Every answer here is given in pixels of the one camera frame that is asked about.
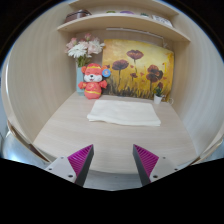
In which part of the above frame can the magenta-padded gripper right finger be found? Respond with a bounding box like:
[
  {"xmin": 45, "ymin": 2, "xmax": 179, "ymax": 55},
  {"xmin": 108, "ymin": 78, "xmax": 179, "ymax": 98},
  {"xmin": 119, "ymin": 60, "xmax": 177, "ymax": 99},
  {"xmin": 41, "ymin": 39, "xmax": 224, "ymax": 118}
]
[{"xmin": 132, "ymin": 143, "xmax": 179, "ymax": 187}]

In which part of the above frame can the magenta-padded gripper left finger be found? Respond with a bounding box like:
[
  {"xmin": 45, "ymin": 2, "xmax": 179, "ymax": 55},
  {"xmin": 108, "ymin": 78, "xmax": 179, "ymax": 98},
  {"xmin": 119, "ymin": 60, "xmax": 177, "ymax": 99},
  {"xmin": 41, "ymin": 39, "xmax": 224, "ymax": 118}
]
[{"xmin": 44, "ymin": 143, "xmax": 95, "ymax": 187}]

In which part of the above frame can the cream towel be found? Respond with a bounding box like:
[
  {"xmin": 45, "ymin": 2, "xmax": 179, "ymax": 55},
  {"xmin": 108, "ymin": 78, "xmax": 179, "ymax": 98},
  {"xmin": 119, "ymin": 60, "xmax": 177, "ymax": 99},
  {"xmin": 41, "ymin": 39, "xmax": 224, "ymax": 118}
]
[{"xmin": 86, "ymin": 99, "xmax": 162, "ymax": 127}]

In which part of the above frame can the small plant in white pot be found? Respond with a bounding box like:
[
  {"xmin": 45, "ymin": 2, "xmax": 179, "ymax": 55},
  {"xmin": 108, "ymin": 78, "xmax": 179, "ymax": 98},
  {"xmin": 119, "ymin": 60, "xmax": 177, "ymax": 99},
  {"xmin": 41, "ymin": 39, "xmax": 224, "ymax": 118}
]
[{"xmin": 152, "ymin": 82, "xmax": 165, "ymax": 105}]

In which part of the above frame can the red plush mouse toy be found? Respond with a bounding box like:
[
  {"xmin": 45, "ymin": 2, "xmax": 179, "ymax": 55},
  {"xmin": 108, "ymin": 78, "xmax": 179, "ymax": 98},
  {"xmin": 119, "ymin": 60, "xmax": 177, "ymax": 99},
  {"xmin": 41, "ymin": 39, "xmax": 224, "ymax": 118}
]
[{"xmin": 78, "ymin": 63, "xmax": 112, "ymax": 100}]

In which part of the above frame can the light blue vase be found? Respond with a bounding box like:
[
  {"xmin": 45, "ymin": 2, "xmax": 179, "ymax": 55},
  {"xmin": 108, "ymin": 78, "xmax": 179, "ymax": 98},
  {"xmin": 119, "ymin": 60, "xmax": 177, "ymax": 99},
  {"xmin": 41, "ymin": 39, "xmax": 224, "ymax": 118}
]
[{"xmin": 75, "ymin": 64, "xmax": 86, "ymax": 97}]

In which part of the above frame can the yellow poppy flower painting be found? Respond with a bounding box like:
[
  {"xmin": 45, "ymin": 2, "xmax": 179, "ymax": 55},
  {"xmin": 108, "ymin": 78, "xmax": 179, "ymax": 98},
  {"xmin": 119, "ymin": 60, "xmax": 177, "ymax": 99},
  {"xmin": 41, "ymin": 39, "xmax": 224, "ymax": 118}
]
[{"xmin": 101, "ymin": 38, "xmax": 175, "ymax": 102}]

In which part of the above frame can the pink and white flower bouquet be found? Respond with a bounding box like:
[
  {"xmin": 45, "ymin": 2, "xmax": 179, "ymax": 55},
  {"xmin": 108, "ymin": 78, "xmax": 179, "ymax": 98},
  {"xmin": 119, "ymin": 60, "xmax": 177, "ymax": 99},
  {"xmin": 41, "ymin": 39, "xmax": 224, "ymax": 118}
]
[{"xmin": 64, "ymin": 32, "xmax": 106, "ymax": 68}]

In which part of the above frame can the wooden shelf unit with items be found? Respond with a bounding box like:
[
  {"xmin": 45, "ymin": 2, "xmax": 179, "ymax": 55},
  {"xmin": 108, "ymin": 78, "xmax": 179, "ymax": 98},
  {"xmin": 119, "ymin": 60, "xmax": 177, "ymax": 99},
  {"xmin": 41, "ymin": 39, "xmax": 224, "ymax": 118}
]
[{"xmin": 56, "ymin": 0, "xmax": 192, "ymax": 43}]

